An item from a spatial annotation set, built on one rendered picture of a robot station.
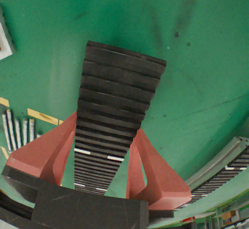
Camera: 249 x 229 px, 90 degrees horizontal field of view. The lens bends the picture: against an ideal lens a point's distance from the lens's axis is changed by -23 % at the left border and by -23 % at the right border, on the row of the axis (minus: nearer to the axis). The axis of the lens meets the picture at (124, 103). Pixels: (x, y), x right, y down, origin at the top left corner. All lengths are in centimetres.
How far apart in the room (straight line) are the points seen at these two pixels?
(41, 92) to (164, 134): 14
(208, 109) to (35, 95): 18
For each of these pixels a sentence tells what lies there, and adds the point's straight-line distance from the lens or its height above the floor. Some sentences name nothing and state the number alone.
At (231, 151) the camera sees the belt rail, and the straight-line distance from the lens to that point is 25.
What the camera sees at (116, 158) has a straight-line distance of 16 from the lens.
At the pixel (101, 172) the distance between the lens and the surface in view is 20.
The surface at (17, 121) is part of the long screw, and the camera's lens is 22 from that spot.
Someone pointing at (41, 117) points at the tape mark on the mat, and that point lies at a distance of 20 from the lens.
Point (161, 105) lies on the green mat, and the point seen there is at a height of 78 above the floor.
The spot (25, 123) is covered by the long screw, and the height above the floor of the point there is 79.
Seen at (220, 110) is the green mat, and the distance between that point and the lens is 18.
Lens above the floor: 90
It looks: 51 degrees down
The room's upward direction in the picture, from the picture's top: 175 degrees counter-clockwise
